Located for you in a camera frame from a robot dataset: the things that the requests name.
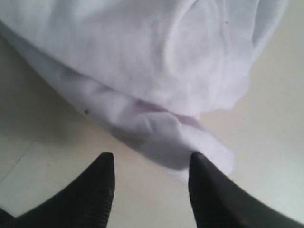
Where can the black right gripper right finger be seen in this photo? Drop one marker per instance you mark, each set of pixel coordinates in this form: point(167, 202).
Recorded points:
point(217, 202)

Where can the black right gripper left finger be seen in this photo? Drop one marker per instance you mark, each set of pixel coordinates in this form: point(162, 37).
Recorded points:
point(85, 203)

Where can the white t-shirt with red logo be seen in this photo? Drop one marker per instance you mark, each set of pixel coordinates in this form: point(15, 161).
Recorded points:
point(146, 69)

